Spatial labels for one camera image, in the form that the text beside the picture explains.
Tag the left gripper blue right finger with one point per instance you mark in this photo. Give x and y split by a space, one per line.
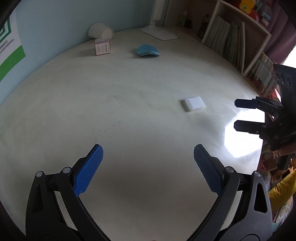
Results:
242 209

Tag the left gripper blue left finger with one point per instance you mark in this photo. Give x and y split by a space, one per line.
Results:
54 208

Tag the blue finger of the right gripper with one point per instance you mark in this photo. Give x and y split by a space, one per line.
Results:
268 106
251 127

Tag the person right hand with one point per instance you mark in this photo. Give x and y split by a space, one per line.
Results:
289 150

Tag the yellow plush toy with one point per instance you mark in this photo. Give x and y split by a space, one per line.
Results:
282 191

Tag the white tissue pack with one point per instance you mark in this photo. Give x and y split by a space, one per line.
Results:
193 104

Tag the wooden bookshelf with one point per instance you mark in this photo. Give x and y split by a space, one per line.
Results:
231 33

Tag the blue crumpled cloth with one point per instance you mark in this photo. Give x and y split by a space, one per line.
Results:
145 50

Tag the small red white carton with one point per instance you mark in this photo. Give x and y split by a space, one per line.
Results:
102 46

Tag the white paper cup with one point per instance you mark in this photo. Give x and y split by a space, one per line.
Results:
99 30

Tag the green white wall poster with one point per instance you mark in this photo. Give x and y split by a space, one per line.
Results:
11 47

